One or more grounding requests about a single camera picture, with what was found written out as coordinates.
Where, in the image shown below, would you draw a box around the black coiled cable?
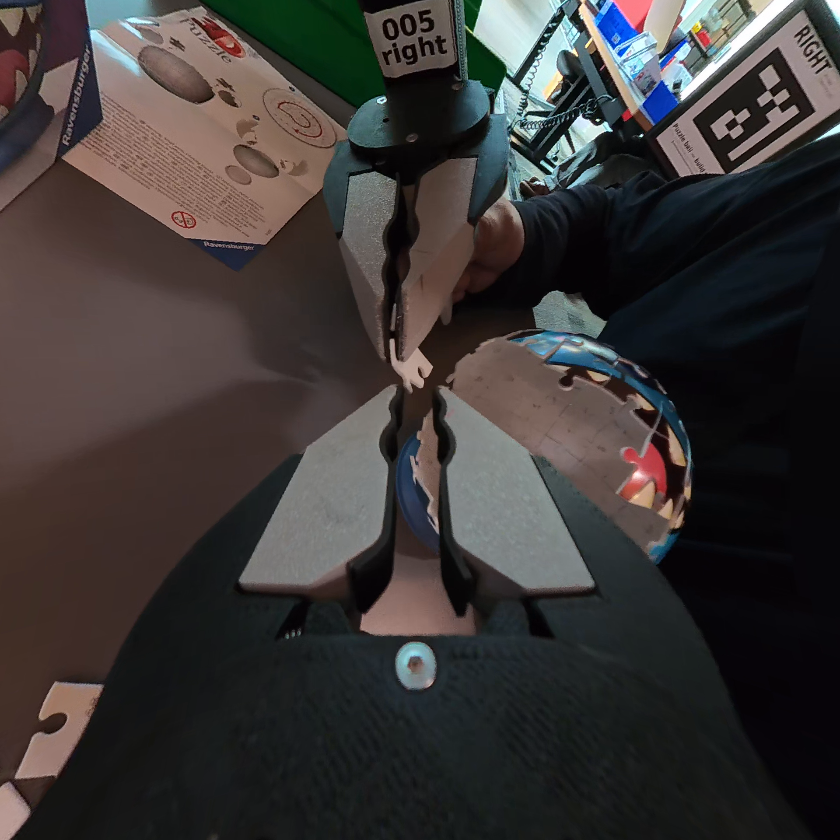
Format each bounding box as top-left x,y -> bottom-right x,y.
518,59 -> 616,133

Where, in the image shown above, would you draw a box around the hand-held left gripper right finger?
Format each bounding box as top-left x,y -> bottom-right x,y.
432,387 -> 595,618

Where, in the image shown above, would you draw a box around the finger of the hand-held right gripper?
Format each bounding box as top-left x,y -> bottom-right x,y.
340,171 -> 404,362
394,157 -> 478,360

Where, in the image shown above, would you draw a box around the colourful cardboard puzzle box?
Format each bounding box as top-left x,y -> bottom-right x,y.
0,0 -> 104,212

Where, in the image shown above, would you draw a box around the tan cardboard sheet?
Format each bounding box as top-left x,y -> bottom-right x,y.
643,0 -> 694,38

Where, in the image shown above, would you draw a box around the blue storage bins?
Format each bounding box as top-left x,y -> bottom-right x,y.
597,0 -> 681,127

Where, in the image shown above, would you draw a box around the person's right forearm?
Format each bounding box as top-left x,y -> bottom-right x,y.
505,131 -> 840,329

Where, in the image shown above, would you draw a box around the black swivel chair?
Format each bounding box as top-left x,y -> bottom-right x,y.
554,49 -> 619,127

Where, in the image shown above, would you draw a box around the blue white puzzle ball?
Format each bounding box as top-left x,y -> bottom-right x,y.
410,330 -> 694,565

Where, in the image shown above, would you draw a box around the white instruction leaflet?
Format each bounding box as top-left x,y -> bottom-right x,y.
62,7 -> 349,271

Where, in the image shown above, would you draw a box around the white puzzle piece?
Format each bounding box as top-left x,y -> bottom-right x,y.
386,298 -> 435,395

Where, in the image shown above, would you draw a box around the stacked green plastic bins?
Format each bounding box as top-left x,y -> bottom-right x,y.
203,0 -> 508,110

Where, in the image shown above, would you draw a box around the cluttered wooden desk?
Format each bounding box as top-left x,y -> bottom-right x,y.
577,0 -> 809,132

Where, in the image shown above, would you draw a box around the white puzzle pieces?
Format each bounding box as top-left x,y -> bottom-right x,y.
0,681 -> 106,840

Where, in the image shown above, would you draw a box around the person's right hand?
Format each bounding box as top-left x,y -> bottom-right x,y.
453,197 -> 527,306

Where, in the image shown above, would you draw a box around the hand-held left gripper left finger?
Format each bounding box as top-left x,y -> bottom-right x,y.
238,386 -> 404,614

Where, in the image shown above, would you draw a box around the black desk frame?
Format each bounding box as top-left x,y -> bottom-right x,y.
508,0 -> 573,173

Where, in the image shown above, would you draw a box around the white tag board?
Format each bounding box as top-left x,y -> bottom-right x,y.
646,0 -> 840,179

